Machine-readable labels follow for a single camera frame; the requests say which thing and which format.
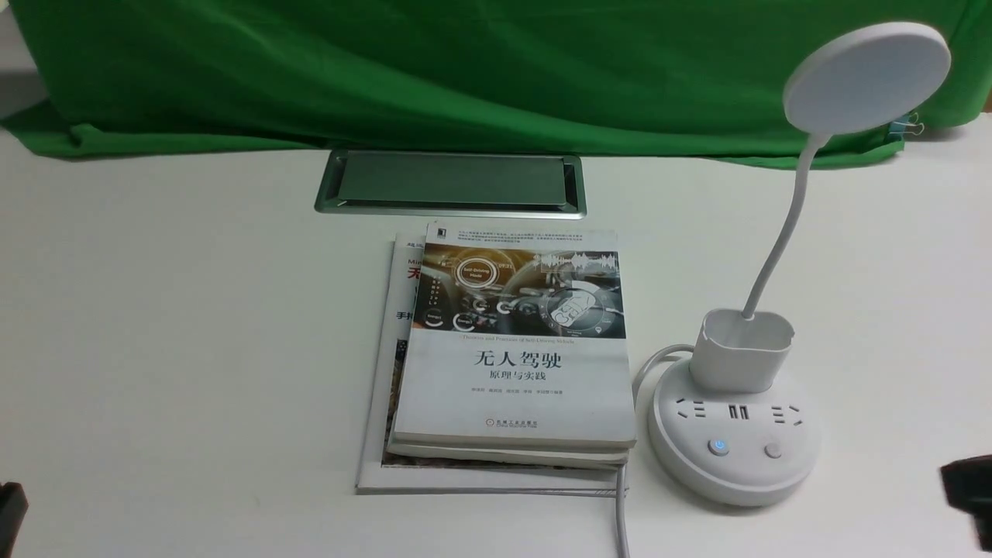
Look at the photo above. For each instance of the blue binder clip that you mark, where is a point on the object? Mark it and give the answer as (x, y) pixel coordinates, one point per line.
(907, 125)

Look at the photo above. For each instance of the bottom large white book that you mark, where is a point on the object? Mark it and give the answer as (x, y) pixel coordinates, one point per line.
(380, 472)

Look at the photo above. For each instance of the metal desk cable hatch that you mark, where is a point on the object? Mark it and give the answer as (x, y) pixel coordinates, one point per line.
(452, 185)

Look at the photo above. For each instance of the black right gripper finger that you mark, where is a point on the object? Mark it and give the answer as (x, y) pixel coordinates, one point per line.
(967, 485)

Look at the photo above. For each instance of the top book with car cover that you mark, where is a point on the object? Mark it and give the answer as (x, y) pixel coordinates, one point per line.
(518, 341)

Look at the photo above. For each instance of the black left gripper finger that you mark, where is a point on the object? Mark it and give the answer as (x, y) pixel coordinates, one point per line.
(14, 507)

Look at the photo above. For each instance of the white desk lamp with socket base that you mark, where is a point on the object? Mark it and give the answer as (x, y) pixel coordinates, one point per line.
(723, 421)

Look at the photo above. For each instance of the green backdrop cloth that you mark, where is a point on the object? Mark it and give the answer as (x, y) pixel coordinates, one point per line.
(606, 78)

